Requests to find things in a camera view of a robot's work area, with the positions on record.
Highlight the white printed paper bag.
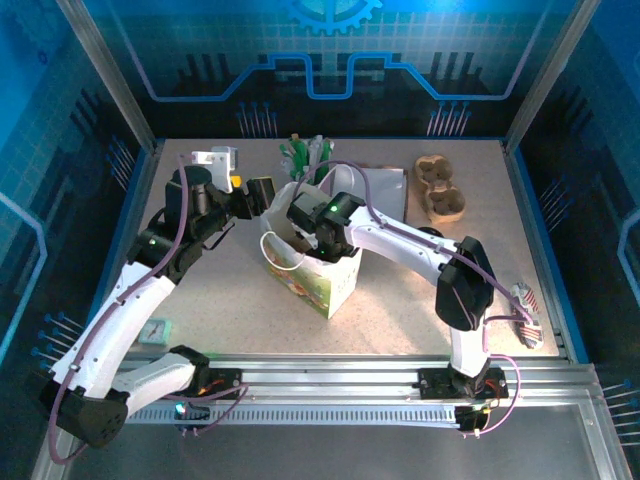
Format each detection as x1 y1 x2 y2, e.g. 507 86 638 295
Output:
258 164 364 321

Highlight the mint green alarm clock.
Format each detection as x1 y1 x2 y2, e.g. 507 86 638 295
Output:
137 318 173 347

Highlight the small black controller board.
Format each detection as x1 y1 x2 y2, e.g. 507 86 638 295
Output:
173 402 212 426
455 405 490 435

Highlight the striped snack packet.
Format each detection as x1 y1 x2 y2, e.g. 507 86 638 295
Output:
508 282 546 351

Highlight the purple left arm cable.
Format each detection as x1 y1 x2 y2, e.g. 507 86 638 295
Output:
47 153 250 465

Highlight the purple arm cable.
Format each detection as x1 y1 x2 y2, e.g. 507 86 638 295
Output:
292 158 524 439
47 153 250 465

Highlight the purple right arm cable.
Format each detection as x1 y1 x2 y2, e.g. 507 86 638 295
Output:
292 158 524 439

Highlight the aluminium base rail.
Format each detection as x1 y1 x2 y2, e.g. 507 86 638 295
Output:
82 352 601 406

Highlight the aluminium frame post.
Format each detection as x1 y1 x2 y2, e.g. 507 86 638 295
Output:
502 0 604 151
54 0 160 151

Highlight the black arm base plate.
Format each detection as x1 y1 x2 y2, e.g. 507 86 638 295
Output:
417 367 509 401
192 367 245 401

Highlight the slotted cable duct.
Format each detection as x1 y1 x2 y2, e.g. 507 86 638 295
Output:
132 402 464 427

